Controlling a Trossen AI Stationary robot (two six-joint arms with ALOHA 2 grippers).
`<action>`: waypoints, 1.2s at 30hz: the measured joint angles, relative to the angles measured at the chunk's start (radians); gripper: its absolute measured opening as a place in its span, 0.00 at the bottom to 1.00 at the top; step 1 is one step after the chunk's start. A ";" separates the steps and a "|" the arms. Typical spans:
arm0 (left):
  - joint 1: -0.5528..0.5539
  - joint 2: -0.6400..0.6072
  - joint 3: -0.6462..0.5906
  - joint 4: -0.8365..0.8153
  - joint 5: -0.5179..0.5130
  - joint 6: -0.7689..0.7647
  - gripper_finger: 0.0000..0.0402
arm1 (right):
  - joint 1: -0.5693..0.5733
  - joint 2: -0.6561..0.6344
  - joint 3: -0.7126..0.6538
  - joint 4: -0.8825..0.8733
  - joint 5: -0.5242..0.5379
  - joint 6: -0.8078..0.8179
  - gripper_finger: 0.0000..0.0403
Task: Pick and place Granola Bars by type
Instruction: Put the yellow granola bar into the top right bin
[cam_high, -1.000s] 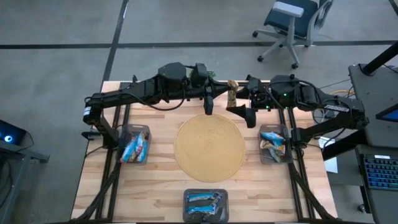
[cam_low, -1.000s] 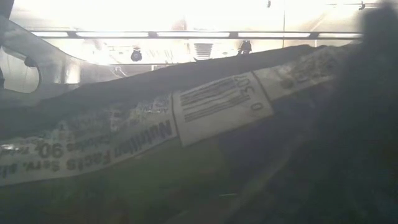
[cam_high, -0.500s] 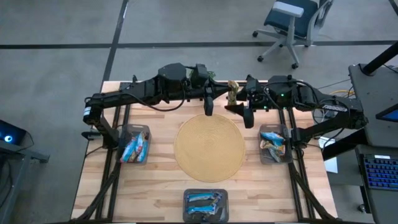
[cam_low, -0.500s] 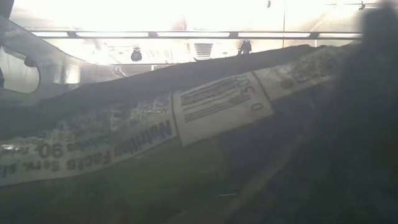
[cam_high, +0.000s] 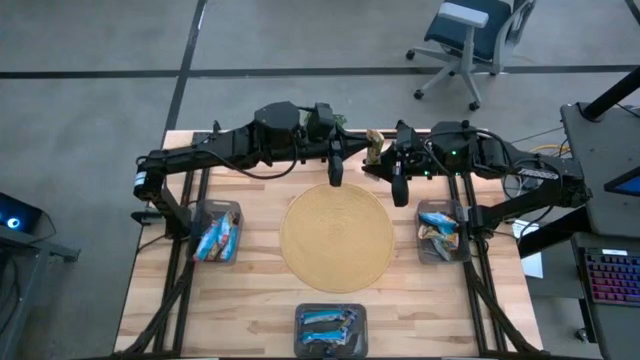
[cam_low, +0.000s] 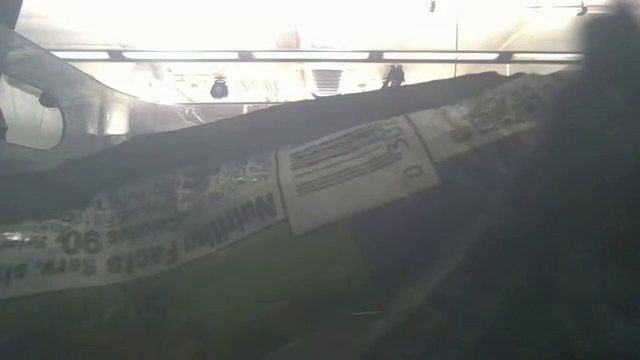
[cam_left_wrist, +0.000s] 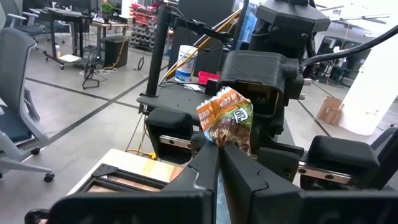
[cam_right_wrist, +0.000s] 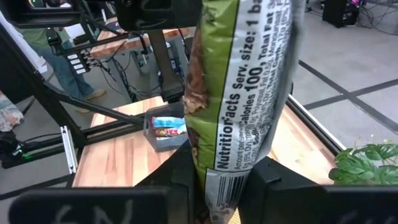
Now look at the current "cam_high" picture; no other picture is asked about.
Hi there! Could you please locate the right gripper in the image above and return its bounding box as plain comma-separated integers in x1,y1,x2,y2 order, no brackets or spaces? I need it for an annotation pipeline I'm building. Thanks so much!
361,119,417,209

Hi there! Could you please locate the blue and grey office chair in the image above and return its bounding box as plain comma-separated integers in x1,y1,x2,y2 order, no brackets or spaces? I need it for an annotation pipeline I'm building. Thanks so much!
405,0,539,112

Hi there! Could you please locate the clear grey plastic bin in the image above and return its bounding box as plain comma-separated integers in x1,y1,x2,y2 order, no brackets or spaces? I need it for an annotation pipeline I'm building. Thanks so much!
188,198,245,265
415,198,474,265

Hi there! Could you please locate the round woven straw placemat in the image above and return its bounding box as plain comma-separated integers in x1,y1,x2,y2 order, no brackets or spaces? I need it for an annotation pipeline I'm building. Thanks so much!
279,182,396,295

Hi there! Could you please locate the small black bracket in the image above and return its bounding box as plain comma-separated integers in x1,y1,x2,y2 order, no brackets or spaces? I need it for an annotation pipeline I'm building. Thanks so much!
130,208,165,226

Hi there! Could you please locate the backlit keyboard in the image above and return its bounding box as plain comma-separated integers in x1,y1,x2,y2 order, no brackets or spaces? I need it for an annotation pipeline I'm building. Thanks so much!
582,248,640,307

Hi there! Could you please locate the black aluminium table frame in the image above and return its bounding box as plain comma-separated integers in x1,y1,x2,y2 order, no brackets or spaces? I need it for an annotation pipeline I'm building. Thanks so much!
112,119,544,359

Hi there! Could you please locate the black computer tower with light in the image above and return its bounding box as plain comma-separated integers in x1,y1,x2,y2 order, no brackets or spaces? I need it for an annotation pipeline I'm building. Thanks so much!
0,192,45,235

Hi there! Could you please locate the red and green granola bar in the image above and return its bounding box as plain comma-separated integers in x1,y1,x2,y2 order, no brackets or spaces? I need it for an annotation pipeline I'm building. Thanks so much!
208,232,226,261

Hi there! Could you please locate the black round pole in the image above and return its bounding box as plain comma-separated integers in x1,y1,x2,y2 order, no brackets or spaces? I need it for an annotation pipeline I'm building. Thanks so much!
581,66,640,123

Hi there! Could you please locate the grey side desk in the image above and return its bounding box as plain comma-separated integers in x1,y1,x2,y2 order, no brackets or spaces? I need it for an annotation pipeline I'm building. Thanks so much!
559,102,640,360

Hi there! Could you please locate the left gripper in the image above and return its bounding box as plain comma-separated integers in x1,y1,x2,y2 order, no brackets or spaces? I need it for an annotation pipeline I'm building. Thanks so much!
307,102,374,188

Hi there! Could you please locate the small potted green plant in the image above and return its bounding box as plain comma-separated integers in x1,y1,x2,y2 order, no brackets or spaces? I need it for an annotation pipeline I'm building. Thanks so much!
305,110,348,130

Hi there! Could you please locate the grey side cart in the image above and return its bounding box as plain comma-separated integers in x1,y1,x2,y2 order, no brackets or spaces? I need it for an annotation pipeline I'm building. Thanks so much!
0,232,81,360

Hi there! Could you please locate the orange-ended granola bar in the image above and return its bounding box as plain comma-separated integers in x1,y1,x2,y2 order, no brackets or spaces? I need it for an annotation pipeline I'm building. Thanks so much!
365,128,386,167

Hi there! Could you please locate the tablet with blue screen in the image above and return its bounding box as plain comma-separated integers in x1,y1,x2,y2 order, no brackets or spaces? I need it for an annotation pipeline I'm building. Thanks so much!
603,167,640,197

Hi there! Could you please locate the black flat support beam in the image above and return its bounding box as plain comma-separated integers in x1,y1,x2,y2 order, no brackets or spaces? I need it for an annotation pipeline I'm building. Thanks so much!
517,207,594,260

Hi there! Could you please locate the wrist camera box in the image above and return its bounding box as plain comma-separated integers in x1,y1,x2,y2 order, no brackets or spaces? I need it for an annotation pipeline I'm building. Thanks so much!
253,101,302,149
427,120,476,176

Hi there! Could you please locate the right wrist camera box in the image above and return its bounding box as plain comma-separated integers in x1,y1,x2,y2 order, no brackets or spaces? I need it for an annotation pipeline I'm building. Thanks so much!
427,120,476,176

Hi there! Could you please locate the yellow cable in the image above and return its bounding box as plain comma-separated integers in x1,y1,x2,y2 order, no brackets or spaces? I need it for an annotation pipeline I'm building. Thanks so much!
529,143,571,157

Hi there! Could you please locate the white paper sheet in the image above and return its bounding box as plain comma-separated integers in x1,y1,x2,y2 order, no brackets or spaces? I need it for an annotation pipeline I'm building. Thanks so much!
512,219,545,280

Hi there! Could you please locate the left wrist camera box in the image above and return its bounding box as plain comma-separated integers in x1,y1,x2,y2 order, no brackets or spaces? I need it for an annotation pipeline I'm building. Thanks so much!
253,101,302,149

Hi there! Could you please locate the dark rectangular plastic container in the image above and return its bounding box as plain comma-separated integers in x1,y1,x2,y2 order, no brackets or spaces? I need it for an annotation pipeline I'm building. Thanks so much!
293,303,369,359

